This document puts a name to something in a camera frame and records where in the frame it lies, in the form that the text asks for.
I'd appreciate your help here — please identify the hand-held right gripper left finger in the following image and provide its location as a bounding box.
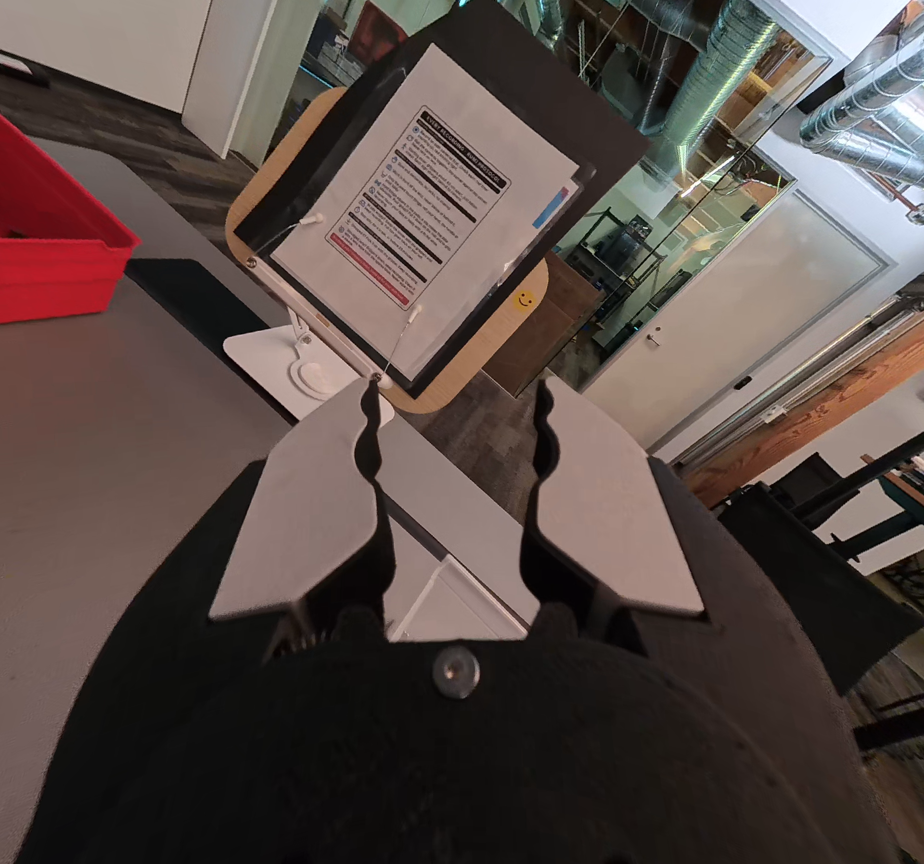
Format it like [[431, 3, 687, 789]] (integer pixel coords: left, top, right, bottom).
[[208, 376, 384, 623]]

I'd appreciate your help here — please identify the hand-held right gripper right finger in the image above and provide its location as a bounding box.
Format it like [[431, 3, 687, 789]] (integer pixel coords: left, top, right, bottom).
[[521, 376, 707, 619]]

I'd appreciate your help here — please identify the translucent white plastic bin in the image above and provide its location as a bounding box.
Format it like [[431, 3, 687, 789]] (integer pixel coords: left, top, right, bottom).
[[385, 557, 541, 643]]

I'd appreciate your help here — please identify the red plastic bin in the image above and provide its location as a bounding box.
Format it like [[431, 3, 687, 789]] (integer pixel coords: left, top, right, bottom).
[[0, 113, 142, 325]]

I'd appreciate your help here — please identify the brown wooden cabinet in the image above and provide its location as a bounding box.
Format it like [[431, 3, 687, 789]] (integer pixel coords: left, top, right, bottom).
[[480, 250, 606, 397]]

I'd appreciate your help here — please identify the black office chair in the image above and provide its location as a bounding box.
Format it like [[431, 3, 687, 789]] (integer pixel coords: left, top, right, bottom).
[[715, 451, 924, 697]]

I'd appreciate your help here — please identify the black metal shelving rack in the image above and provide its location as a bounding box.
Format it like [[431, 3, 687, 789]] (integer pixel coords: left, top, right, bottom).
[[577, 207, 697, 334]]

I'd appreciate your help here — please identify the white door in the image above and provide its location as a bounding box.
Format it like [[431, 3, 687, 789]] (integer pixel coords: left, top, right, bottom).
[[581, 189, 903, 410]]

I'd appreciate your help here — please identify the document stand with instruction sheet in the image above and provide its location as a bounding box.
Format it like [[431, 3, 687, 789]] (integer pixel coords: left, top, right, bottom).
[[222, 0, 654, 423]]

